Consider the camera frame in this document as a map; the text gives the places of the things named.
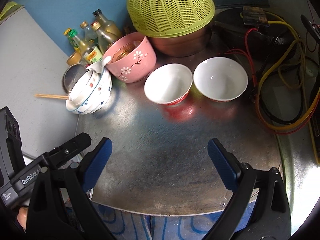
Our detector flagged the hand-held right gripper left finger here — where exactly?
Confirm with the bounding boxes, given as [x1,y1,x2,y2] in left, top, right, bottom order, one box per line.
[26,137,115,240]

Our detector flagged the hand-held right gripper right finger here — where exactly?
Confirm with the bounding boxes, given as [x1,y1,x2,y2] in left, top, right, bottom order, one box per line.
[205,138,293,240]

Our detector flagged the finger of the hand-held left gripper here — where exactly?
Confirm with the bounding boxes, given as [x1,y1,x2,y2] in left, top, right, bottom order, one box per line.
[41,132,92,170]

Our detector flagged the white bowl red outside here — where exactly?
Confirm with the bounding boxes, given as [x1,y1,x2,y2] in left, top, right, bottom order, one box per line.
[193,57,248,103]
[144,64,193,105]

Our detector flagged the person's left hand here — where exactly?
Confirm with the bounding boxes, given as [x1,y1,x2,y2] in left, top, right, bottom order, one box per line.
[16,206,28,232]

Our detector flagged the white bowl blue flower print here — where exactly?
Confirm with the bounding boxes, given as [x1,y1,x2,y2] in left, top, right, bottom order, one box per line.
[65,68,112,115]

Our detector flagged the round metal tin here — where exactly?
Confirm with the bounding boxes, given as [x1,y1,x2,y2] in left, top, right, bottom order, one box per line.
[62,64,88,95]

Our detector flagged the white ceramic spoon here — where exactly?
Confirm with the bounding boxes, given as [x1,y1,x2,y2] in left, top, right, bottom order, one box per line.
[86,56,112,74]

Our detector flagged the gold tin can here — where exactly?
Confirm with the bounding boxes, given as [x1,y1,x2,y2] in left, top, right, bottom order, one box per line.
[66,51,87,67]

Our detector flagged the green cap bottle yellow label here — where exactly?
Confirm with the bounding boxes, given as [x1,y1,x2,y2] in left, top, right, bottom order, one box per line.
[69,29,103,64]

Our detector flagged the pink bowl flower print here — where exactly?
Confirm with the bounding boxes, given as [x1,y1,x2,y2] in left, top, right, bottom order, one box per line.
[102,32,157,83]

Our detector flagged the clear glass cup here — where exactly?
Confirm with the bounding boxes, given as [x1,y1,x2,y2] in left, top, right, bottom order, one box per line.
[111,41,143,63]

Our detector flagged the small bottle yellow cap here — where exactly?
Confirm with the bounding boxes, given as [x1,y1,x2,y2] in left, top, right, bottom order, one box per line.
[63,28,78,50]

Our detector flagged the glass bottle copper cap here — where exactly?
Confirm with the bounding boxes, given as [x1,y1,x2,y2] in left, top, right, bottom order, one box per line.
[90,21,118,53]

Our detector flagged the glass bottle gold cap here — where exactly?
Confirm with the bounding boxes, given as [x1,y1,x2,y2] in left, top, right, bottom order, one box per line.
[80,21,98,43]

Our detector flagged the glass bottle dark cap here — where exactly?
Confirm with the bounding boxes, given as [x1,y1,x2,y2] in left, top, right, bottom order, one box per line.
[92,9,123,39]

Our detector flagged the metal pot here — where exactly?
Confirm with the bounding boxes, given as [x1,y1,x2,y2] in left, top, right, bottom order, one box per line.
[147,21,213,57]

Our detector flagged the lime green object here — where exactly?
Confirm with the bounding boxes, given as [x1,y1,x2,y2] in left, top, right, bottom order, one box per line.
[0,1,24,22]

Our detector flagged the dark brown box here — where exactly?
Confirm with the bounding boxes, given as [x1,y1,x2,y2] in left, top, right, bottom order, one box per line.
[241,6,268,25]

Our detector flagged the black clamp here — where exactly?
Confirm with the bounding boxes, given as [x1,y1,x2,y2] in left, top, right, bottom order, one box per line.
[300,14,320,46]

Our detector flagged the lime green basket cover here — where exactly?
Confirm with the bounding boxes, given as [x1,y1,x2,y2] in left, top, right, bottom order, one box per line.
[126,0,215,37]

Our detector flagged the yellow cable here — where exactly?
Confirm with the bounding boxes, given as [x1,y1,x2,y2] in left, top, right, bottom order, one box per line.
[240,11,315,135]

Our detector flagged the red cable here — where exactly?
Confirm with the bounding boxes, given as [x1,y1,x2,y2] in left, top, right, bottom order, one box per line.
[217,27,313,136]

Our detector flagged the black cable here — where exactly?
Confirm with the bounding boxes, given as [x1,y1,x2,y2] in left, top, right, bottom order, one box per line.
[257,39,312,125]

